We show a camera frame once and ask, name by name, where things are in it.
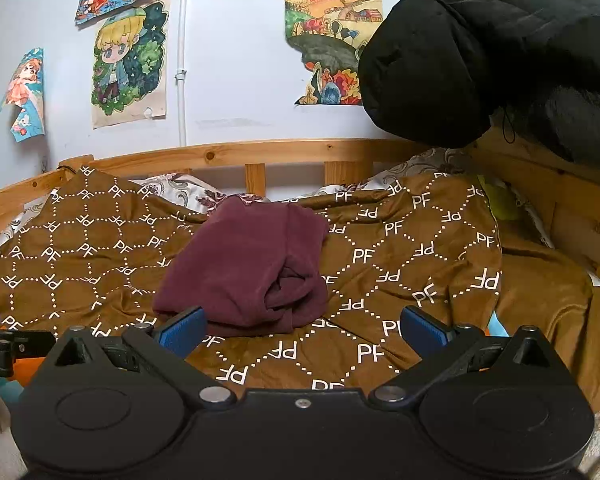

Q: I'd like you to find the brown patterned blanket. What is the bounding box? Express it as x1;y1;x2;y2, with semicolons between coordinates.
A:
0;165;600;411

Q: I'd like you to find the white wall pipe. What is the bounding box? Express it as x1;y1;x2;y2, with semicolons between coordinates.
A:
178;0;189;147

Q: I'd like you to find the black puffer jacket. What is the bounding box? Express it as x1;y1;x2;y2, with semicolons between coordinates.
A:
358;0;600;163

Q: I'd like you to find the yellow-green item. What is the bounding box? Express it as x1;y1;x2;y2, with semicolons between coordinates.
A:
479;174;522;222

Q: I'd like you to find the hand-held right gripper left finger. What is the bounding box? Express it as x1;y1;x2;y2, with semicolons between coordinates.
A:
45;306;236;408

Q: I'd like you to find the orange-haired girl wall poster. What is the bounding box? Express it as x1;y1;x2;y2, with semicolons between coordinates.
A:
0;47;47;143

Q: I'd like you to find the blond cartoon figure wall poster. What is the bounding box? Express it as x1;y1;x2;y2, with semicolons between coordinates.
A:
90;0;171;129

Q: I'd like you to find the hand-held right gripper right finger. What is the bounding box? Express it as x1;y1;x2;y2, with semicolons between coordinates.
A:
370;306;558;408

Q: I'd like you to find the maroon long-sleeve shirt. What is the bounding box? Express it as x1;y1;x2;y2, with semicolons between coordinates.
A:
152;195;331;338

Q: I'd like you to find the floral bedsheet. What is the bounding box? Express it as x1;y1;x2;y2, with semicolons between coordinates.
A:
0;147;600;306

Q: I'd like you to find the landscape painting wall poster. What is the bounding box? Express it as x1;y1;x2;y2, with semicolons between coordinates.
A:
285;0;383;107

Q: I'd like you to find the wooden bed frame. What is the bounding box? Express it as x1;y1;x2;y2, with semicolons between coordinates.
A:
0;139;600;306

